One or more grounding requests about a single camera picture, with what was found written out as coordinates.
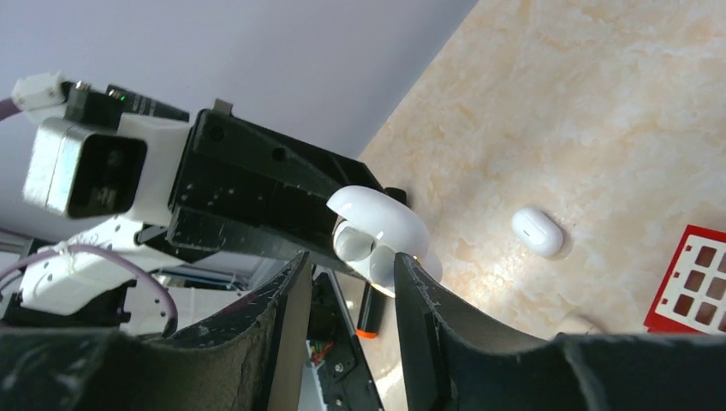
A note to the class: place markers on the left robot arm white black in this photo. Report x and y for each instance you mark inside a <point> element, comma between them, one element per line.
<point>108,275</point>

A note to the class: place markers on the black marker orange cap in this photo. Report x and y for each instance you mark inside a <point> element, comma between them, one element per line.
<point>371,313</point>

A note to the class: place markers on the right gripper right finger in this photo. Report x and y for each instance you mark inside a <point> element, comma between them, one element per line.
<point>454,357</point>

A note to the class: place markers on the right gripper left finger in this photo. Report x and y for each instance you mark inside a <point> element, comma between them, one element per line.
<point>248,356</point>

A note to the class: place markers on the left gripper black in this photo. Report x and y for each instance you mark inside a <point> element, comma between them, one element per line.
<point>233,170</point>

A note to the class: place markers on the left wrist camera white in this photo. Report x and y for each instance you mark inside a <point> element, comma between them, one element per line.
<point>100,153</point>

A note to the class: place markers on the white earbud case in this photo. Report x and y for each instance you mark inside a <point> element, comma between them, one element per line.
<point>537,231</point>
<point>372,228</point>

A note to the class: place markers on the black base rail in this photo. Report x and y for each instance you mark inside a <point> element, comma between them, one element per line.
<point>337,358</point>

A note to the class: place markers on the red block with windows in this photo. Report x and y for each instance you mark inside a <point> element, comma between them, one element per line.
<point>691,296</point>

